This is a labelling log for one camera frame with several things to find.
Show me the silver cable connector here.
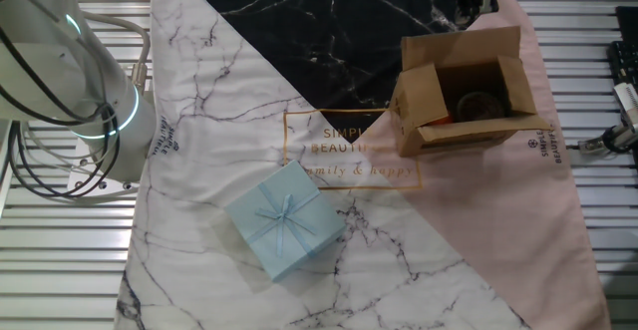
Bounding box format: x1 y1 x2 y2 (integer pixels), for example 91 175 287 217
577 124 638 155

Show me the light blue gift box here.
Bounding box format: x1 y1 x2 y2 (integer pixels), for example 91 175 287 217
223 159 348 283

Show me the small silver camera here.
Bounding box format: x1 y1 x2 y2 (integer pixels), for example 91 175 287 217
612 82 638 132

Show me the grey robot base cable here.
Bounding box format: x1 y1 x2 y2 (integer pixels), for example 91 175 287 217
82 11 152 95

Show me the marble pattern tablecloth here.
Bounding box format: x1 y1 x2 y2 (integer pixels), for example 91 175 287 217
113 0 613 330

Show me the black keyboard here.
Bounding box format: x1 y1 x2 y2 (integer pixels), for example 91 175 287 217
606 5 638 90

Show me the brown cardboard box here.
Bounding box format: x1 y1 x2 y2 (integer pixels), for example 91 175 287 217
388 25 552 158

